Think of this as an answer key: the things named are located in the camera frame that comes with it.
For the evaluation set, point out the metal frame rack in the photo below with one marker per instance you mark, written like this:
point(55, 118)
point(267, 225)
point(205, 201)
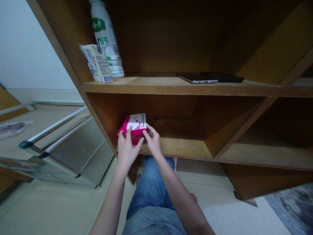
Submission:
point(56, 149)

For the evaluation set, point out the grey patterned rug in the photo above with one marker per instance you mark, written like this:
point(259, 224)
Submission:
point(292, 210)

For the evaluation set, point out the blue and white milk carton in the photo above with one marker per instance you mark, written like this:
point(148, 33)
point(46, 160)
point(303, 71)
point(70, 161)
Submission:
point(99, 64)

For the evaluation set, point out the person's legs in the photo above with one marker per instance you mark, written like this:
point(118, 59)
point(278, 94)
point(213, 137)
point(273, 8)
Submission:
point(152, 195)

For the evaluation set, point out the silver smartphone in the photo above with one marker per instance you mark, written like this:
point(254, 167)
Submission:
point(196, 77)

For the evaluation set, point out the person's right hand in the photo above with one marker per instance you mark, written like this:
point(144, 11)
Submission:
point(153, 141)

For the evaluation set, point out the person's left hand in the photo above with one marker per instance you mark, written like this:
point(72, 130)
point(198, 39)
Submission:
point(127, 148)

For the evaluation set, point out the clear plastic wrapper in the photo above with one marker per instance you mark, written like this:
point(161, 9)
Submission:
point(14, 127)

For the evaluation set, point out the pink and white box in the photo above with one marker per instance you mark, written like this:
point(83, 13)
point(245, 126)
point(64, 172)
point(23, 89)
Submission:
point(134, 125)

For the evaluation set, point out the black smartphone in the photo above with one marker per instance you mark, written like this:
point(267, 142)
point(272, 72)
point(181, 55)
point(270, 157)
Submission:
point(222, 76)

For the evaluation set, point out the white and green plastic bottle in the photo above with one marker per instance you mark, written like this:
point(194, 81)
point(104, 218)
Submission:
point(107, 39)

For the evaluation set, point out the wooden shelf unit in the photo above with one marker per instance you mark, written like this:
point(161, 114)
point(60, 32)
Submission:
point(195, 93)

